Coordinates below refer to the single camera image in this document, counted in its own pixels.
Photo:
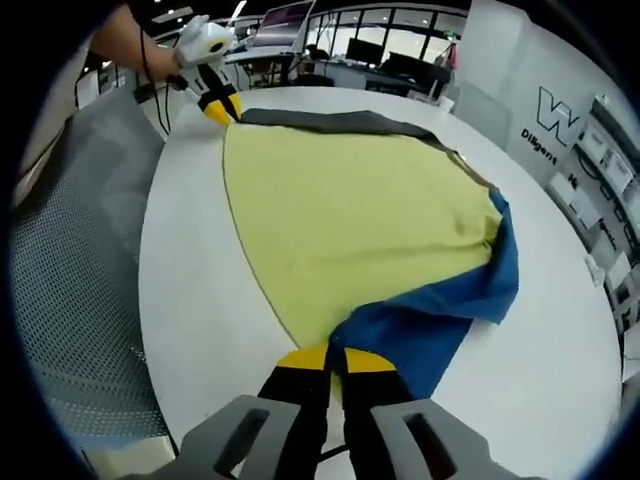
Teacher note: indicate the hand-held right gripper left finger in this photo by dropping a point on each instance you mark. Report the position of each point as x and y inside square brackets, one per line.
[300, 400]

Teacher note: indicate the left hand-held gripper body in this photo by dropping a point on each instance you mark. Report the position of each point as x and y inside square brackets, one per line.
[202, 42]

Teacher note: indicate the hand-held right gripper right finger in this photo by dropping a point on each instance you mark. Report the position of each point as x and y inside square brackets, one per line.
[375, 400]

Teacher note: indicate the yellow grey blue garment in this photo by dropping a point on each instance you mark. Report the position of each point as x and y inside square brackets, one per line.
[350, 215]

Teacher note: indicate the person's left hand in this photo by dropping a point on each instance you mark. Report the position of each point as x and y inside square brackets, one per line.
[167, 65]

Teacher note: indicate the white office desk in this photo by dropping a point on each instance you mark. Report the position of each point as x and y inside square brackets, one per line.
[260, 62]

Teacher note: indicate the monitor with purple screen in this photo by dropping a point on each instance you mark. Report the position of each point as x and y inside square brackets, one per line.
[282, 22]

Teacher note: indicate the grey office desk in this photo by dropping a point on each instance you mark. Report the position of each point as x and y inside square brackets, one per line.
[350, 80]

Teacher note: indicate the black computer monitor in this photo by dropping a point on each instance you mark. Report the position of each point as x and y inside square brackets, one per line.
[366, 50]
[417, 70]

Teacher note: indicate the coat rack with bags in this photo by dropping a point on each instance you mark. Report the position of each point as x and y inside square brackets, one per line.
[452, 55]

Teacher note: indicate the grey mesh chair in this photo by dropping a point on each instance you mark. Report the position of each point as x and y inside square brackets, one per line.
[75, 300]

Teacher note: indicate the grey metal shelf unit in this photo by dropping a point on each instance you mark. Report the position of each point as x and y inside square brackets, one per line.
[600, 165]

